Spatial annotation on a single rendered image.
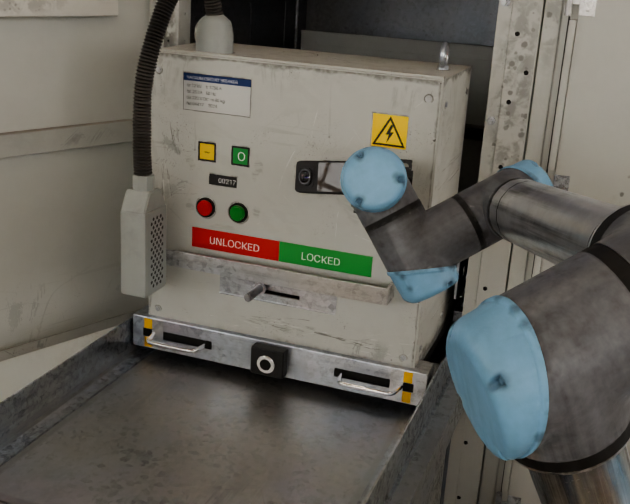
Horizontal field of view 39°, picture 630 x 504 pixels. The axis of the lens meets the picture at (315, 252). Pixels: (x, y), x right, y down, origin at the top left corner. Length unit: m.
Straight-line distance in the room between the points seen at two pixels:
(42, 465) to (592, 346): 0.88
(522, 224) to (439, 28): 1.42
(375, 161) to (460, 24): 1.33
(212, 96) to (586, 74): 0.59
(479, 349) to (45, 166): 1.11
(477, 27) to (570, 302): 1.68
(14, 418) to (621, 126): 1.03
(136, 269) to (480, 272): 0.60
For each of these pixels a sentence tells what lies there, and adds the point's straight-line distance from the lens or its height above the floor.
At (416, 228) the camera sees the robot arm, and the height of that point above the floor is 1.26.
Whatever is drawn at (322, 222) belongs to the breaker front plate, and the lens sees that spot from 1.43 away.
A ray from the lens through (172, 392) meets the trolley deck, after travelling 1.53.
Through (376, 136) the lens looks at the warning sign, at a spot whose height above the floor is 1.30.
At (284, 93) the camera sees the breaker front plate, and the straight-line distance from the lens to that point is 1.41.
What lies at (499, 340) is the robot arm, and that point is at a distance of 0.67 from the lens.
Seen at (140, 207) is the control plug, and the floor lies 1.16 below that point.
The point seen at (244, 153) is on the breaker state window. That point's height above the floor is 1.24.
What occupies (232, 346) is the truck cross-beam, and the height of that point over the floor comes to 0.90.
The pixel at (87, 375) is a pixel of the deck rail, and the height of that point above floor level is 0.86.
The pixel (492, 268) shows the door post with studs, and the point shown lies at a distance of 1.59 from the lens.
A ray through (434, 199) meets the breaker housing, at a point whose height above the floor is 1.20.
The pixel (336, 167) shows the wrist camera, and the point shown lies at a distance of 1.23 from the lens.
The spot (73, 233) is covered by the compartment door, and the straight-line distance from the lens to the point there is 1.71.
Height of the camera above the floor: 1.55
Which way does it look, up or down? 18 degrees down
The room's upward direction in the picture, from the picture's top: 3 degrees clockwise
